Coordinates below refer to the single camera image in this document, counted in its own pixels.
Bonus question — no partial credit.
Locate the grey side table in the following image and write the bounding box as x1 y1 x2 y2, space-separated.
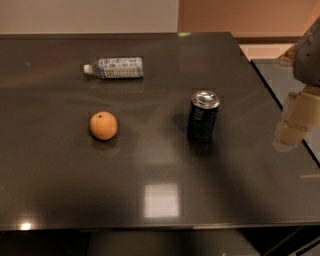
250 59 320 168

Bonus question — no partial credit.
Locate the black drink can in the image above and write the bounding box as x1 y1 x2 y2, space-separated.
187 90 220 141

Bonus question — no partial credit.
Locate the orange fruit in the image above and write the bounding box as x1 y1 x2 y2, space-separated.
89 111 118 140

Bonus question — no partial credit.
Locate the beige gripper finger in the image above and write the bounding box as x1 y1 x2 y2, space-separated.
273 85 320 152

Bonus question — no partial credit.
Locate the blue plastic water bottle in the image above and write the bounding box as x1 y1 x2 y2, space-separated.
83 57 144 79

